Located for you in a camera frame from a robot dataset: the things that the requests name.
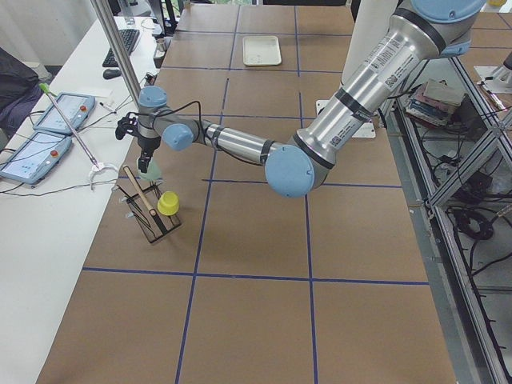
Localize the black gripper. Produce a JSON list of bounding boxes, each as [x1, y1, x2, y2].
[[138, 135, 161, 173]]

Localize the pale green plastic cup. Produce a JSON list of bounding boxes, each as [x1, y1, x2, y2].
[[138, 160, 162, 182]]

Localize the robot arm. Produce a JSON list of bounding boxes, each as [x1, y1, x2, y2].
[[137, 1, 483, 198]]

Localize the yellow plastic cup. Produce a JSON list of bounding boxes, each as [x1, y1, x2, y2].
[[157, 191, 180, 216]]

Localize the silver metal cup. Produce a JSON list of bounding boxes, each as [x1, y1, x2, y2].
[[154, 38, 166, 60]]

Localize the cream bear print tray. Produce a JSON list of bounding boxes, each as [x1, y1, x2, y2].
[[242, 35, 282, 66]]

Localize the reacher grabber tool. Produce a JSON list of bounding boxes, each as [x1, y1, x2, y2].
[[39, 83, 118, 190]]

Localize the far teach pendant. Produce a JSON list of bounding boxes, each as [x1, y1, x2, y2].
[[34, 92, 96, 136]]

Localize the teach pendant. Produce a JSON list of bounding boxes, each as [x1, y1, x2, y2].
[[1, 130, 72, 186], [34, 92, 96, 136]]

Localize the black computer mouse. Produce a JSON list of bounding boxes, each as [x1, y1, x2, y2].
[[102, 68, 121, 80]]

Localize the near teach pendant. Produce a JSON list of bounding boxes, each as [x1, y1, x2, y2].
[[1, 130, 72, 186]]

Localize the black keyboard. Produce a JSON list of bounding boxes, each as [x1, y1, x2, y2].
[[102, 28, 142, 68]]

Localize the stack of books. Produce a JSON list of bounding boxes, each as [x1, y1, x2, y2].
[[405, 79, 465, 126]]

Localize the black wire cup rack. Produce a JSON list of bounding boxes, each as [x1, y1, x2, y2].
[[114, 165, 182, 244]]

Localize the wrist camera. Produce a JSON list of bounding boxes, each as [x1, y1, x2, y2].
[[114, 113, 138, 140]]

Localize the aluminium camera post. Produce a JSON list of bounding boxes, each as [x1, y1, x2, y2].
[[90, 0, 141, 110]]

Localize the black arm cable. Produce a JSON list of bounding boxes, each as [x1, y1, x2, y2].
[[159, 100, 265, 166]]

